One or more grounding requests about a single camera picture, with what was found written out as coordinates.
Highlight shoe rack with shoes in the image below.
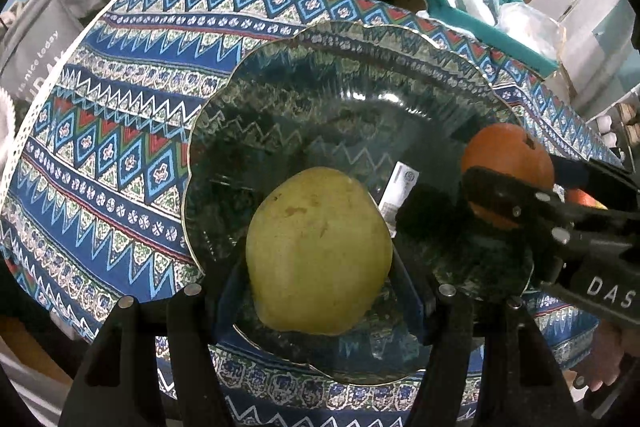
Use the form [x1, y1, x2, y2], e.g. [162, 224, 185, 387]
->
[585, 99, 640, 148]

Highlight person's right hand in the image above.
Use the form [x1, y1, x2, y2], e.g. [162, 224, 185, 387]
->
[567, 321, 626, 400]

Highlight green pear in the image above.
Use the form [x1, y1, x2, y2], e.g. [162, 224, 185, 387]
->
[245, 166, 393, 337]

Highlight teal plastic crate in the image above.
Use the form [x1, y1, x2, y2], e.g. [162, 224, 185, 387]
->
[410, 0, 558, 75]

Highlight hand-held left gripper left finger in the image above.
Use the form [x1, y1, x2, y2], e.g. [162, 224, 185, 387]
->
[60, 256, 262, 427]

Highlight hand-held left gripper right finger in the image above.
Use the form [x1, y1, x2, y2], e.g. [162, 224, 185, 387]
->
[392, 251, 586, 427]

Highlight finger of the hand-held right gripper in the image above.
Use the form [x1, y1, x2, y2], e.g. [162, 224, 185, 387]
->
[461, 165, 593, 253]
[550, 154, 640, 214]

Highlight blue patterned tablecloth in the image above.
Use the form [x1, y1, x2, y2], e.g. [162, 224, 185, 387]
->
[0, 0, 621, 427]

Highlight orange with dark notch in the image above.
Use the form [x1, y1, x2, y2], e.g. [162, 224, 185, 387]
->
[460, 123, 556, 230]

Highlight clear plastic bag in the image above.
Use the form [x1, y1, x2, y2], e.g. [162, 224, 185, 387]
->
[497, 2, 566, 62]

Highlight red apple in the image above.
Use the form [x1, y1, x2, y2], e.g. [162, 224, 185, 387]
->
[565, 188, 608, 212]

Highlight grey printed bag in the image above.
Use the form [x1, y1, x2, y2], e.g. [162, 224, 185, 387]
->
[0, 0, 86, 108]

